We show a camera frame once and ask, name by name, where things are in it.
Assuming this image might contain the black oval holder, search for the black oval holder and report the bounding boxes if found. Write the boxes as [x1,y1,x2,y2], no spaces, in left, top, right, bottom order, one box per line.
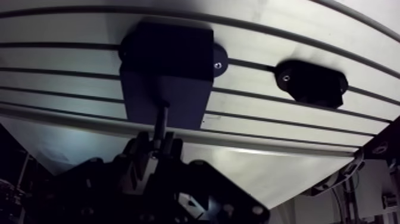
[273,59,349,110]

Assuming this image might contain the dark blue-grey block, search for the dark blue-grey block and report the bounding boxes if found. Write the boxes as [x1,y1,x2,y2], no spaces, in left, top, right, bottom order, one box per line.
[118,20,229,130]

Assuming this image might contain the pale holed strip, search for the pale holed strip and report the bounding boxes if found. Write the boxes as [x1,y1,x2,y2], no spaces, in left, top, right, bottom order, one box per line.
[301,150,366,198]

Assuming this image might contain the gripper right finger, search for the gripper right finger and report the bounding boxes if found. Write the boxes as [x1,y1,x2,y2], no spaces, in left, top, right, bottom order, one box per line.
[160,131,271,224]

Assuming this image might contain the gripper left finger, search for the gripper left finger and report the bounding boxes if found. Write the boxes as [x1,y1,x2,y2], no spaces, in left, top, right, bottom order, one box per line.
[24,130,158,224]

